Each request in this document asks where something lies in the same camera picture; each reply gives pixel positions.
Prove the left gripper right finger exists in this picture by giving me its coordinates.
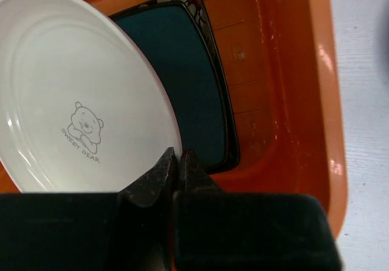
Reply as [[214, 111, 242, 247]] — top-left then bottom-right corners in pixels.
[[173, 150, 343, 270]]

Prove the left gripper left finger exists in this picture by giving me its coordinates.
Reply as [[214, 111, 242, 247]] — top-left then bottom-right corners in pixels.
[[1, 148, 175, 270]]

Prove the cream round plate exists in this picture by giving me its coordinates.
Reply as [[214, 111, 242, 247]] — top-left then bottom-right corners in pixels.
[[1, 0, 182, 192]]

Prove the teal square plate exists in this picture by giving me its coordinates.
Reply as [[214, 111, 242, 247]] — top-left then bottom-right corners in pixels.
[[111, 1, 229, 173]]

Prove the black floral square plate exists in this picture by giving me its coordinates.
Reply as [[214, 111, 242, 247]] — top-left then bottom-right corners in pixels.
[[150, 0, 241, 174]]

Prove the orange plastic bin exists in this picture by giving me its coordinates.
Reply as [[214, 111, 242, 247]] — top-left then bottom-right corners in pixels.
[[0, 0, 349, 240]]

